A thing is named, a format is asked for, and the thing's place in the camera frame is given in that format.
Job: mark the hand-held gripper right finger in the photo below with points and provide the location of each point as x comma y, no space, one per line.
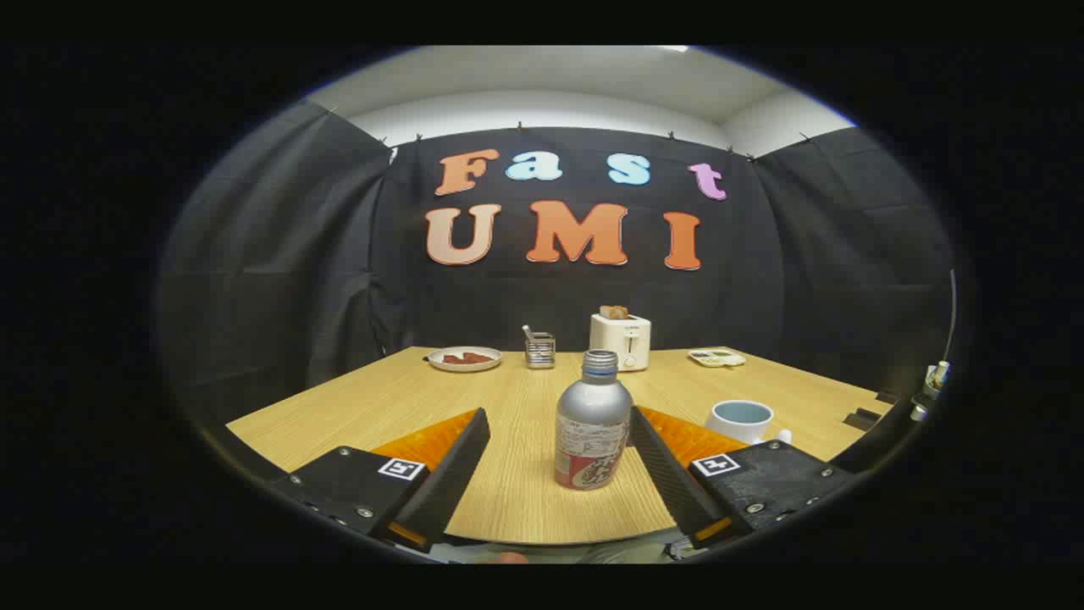
669,474

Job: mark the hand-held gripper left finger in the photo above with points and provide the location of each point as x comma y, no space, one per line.
453,474

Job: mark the white cup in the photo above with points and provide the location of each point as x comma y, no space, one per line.
738,426

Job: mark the silver juice bottle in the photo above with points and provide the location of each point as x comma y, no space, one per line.
593,407

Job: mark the wooden table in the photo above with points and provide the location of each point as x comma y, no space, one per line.
406,407

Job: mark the white plate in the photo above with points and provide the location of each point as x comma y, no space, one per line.
440,364

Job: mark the small white divided tray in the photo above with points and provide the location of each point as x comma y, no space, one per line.
716,358

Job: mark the white toaster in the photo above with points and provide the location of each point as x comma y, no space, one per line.
618,343

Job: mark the brown bread slice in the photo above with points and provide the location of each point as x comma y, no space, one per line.
613,312

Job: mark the black clamp block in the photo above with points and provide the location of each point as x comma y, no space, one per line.
862,418

